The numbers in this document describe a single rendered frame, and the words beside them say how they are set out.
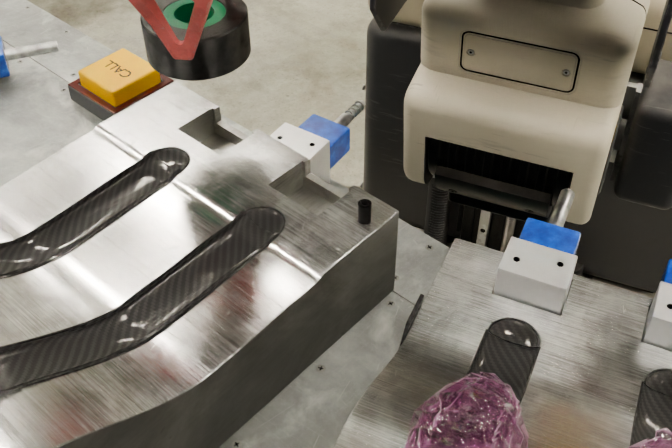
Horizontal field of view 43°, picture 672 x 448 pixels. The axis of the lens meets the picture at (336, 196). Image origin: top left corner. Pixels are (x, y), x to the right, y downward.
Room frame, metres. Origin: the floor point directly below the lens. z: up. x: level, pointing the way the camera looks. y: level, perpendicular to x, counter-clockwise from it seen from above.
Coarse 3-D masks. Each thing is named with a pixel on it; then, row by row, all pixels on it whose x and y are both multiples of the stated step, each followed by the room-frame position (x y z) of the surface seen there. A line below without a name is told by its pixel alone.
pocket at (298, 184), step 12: (300, 168) 0.52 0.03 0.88; (276, 180) 0.50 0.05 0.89; (288, 180) 0.51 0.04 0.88; (300, 180) 0.52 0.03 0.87; (312, 180) 0.52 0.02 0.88; (288, 192) 0.51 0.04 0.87; (300, 192) 0.52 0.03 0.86; (312, 192) 0.51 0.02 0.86; (324, 192) 0.51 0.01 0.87; (336, 192) 0.50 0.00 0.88; (300, 204) 0.50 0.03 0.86; (312, 204) 0.50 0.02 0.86; (324, 204) 0.50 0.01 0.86
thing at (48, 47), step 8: (0, 40) 0.79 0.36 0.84; (0, 48) 0.77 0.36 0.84; (16, 48) 0.78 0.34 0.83; (24, 48) 0.78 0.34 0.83; (32, 48) 0.78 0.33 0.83; (40, 48) 0.79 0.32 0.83; (48, 48) 0.79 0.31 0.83; (56, 48) 0.79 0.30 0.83; (0, 56) 0.76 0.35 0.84; (8, 56) 0.77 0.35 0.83; (16, 56) 0.78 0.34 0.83; (24, 56) 0.78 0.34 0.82; (0, 64) 0.76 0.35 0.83; (8, 64) 0.78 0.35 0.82; (0, 72) 0.76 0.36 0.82; (8, 72) 0.76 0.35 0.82
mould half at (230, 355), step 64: (128, 128) 0.57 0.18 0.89; (0, 192) 0.49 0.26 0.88; (64, 192) 0.49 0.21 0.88; (192, 192) 0.49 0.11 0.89; (256, 192) 0.49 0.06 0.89; (64, 256) 0.42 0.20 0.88; (128, 256) 0.42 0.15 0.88; (256, 256) 0.42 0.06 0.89; (320, 256) 0.42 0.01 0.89; (384, 256) 0.45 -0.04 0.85; (0, 320) 0.34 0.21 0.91; (64, 320) 0.36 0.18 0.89; (192, 320) 0.36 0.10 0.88; (256, 320) 0.36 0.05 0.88; (320, 320) 0.40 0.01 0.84; (64, 384) 0.29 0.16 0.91; (128, 384) 0.30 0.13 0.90; (192, 384) 0.31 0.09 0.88; (256, 384) 0.35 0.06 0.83
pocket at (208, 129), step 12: (216, 108) 0.60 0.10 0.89; (192, 120) 0.58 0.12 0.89; (204, 120) 0.59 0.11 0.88; (216, 120) 0.59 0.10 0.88; (192, 132) 0.58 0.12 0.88; (204, 132) 0.59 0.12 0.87; (216, 132) 0.59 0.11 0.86; (228, 132) 0.58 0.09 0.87; (240, 132) 0.58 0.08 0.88; (252, 132) 0.56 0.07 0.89; (204, 144) 0.58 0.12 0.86; (216, 144) 0.58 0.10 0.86; (228, 144) 0.58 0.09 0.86
